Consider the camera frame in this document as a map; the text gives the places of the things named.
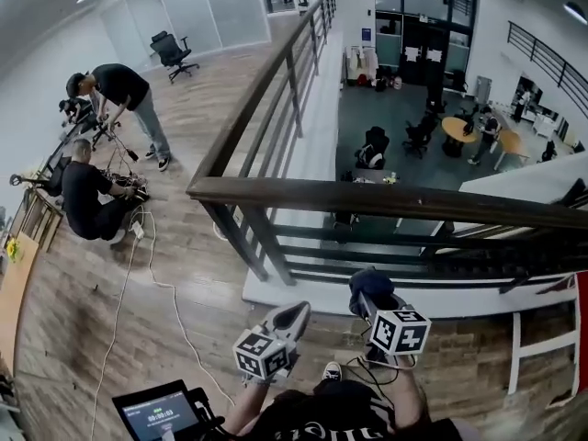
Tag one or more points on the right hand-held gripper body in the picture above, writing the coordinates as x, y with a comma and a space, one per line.
399, 333

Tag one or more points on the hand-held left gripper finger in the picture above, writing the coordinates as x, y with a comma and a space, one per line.
281, 313
303, 325

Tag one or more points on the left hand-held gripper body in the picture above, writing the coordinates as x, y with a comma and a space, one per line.
259, 354

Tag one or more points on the dark blue cloth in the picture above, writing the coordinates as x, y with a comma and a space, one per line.
371, 286

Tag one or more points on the dark wooden handrail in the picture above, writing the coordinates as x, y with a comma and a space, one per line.
367, 199

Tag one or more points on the person's right forearm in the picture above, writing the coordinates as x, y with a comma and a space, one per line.
411, 391

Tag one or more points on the person's left forearm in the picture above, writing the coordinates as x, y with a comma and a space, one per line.
248, 404

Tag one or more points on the person's black white shoe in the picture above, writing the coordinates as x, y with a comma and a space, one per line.
332, 372

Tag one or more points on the black metal railing bars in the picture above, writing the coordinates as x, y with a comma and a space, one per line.
275, 256

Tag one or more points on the person's black shirt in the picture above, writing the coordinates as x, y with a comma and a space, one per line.
331, 418

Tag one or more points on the black tablet screen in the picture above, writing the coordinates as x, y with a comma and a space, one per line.
156, 414

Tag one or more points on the white power strip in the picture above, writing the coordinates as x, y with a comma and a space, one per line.
137, 231

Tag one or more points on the round wooden table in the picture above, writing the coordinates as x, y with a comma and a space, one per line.
459, 131
511, 144

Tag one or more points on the light wooden desk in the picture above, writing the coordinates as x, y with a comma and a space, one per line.
16, 292

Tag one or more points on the white clothes rack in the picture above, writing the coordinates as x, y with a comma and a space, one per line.
360, 64

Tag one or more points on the yellow flower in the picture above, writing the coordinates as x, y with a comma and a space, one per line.
13, 249

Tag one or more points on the black metal balcony railing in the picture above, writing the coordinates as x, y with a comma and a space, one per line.
546, 55

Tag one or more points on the white metal frame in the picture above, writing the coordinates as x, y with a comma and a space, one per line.
542, 342

